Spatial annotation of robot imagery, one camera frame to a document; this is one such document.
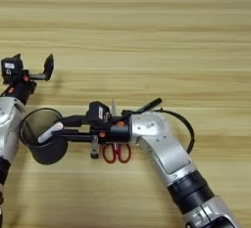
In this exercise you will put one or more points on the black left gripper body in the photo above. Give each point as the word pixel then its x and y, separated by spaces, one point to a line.
pixel 19 91

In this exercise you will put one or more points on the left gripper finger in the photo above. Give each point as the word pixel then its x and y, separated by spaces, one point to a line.
pixel 49 67
pixel 16 56

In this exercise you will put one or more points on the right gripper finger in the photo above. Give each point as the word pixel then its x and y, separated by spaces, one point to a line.
pixel 78 136
pixel 75 121

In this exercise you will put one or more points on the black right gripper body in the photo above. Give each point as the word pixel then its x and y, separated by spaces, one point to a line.
pixel 117 134

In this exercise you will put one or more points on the white barrel marker pen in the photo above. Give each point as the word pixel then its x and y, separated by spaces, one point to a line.
pixel 49 133

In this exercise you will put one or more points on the black mesh pen cup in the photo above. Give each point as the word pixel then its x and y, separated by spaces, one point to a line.
pixel 49 153

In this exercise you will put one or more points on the black marker pen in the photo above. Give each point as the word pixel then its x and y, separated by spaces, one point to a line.
pixel 150 104

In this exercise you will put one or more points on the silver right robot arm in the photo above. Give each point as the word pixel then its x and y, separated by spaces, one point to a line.
pixel 163 147

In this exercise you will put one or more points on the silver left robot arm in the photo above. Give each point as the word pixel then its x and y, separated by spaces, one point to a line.
pixel 10 127

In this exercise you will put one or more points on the left gripper labelled black box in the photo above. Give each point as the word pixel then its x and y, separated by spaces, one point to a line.
pixel 12 70

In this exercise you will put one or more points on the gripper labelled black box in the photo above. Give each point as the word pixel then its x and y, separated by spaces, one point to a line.
pixel 12 70
pixel 98 114

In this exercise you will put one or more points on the right gripper labelled black box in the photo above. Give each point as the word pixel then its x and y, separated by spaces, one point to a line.
pixel 98 114

